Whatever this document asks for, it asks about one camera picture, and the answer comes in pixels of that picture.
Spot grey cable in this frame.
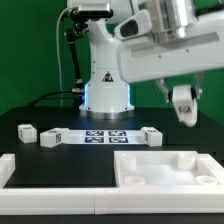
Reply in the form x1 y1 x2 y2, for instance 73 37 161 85
55 7 72 108

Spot white U-shaped fence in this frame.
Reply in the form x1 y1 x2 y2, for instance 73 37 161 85
0 154 224 215

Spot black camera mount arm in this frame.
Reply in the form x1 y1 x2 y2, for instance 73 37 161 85
65 12 88 89

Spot black cables at base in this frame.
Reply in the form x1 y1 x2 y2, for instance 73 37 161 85
26 87 86 108

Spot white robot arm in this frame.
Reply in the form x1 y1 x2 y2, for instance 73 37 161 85
67 0 224 126

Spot black camera on mount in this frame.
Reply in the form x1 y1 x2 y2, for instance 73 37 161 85
78 3 113 18

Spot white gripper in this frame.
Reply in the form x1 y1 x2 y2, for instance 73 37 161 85
117 10 224 103

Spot white square table top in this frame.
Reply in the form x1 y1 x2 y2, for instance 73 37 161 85
114 151 224 187

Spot tag marker sheet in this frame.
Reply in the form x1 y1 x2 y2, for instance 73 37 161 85
65 130 146 145

